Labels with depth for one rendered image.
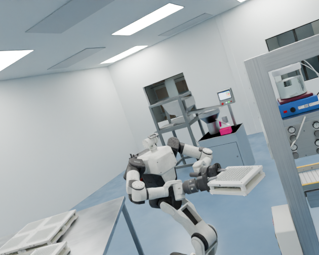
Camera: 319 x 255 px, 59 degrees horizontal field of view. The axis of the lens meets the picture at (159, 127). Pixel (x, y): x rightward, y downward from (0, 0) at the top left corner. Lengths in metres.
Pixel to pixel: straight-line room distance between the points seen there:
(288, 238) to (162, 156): 1.23
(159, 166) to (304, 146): 0.94
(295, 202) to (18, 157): 5.30
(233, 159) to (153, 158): 2.53
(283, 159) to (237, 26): 5.97
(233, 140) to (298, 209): 3.27
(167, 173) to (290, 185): 1.19
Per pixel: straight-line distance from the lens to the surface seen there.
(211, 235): 2.17
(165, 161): 2.07
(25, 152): 5.97
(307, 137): 1.70
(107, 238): 2.04
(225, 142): 4.35
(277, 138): 1.00
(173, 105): 5.36
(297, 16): 6.73
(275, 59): 0.97
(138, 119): 8.13
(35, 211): 5.97
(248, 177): 1.66
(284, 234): 1.01
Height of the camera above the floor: 1.69
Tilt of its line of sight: 7 degrees down
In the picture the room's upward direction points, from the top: 20 degrees counter-clockwise
